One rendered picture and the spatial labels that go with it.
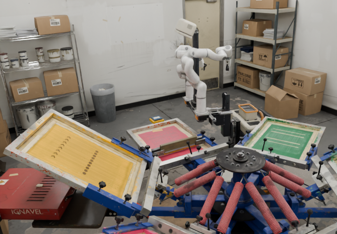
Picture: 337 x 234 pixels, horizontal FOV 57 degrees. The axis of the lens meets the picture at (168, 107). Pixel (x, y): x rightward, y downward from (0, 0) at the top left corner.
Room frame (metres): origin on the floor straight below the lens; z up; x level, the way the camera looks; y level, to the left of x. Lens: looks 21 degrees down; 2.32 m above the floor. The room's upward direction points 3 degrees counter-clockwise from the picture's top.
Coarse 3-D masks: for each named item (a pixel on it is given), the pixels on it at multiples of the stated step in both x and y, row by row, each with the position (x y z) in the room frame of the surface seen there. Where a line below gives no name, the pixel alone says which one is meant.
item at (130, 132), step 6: (168, 120) 3.03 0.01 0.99; (174, 120) 3.03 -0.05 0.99; (180, 120) 3.01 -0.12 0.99; (144, 126) 2.91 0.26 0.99; (150, 126) 2.92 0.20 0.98; (156, 126) 2.94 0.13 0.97; (186, 126) 2.85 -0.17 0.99; (126, 132) 2.84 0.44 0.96; (132, 132) 2.83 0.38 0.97; (192, 132) 2.71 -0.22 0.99; (132, 138) 2.67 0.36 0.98; (138, 144) 2.52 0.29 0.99
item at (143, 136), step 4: (148, 132) 2.83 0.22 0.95; (152, 132) 2.83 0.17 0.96; (156, 132) 2.82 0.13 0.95; (140, 136) 2.75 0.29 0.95; (144, 136) 2.75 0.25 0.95; (144, 140) 2.66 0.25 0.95; (148, 140) 2.66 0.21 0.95; (148, 144) 2.57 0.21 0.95; (152, 144) 2.57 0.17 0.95; (152, 148) 2.49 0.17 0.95; (172, 152) 2.40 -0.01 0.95; (176, 152) 2.39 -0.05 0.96; (180, 152) 2.39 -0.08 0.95; (160, 156) 2.34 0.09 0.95; (164, 156) 2.34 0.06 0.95; (168, 156) 2.33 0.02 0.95; (172, 156) 2.33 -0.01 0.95; (176, 156) 2.32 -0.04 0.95; (164, 160) 2.27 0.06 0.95
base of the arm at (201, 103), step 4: (196, 100) 2.87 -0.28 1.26; (200, 100) 2.82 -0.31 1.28; (204, 100) 2.83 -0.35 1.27; (200, 104) 2.82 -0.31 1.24; (204, 104) 2.83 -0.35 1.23; (200, 108) 2.82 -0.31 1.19; (204, 108) 2.83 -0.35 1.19; (208, 108) 2.86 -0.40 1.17; (196, 112) 2.83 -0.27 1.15; (200, 112) 2.82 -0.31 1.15; (204, 112) 2.82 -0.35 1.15
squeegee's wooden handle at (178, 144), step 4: (192, 136) 2.48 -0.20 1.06; (196, 136) 2.48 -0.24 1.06; (180, 140) 2.42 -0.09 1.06; (184, 140) 2.43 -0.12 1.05; (188, 140) 2.44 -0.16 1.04; (192, 140) 2.46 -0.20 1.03; (164, 144) 2.36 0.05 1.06; (168, 144) 2.36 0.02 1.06; (172, 144) 2.38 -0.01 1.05; (176, 144) 2.39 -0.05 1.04; (180, 144) 2.41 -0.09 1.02; (184, 144) 2.43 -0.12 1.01; (160, 148) 2.34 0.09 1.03; (164, 148) 2.35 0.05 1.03; (168, 148) 2.36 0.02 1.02; (172, 148) 2.38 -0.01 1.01; (176, 148) 2.39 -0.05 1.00; (164, 152) 2.35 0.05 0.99
